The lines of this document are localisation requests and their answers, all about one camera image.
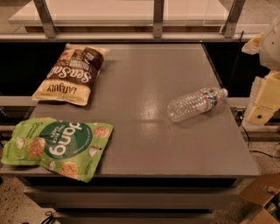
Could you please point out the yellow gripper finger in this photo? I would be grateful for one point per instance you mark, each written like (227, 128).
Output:
(252, 47)
(264, 99)

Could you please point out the clear plastic water bottle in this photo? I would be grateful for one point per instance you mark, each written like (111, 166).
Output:
(196, 103)

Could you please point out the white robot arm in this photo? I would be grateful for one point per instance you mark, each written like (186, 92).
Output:
(269, 52)

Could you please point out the cardboard box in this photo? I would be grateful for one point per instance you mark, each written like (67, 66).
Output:
(263, 193)

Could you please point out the brown sea salt chips bag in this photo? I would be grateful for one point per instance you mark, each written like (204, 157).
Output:
(72, 77)

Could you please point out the green dang rice chips bag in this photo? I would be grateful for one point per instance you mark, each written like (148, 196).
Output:
(71, 149)

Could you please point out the grey table drawer base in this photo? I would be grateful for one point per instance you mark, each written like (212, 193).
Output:
(133, 199)

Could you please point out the metal frame rail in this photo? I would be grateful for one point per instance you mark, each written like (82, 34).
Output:
(124, 20)

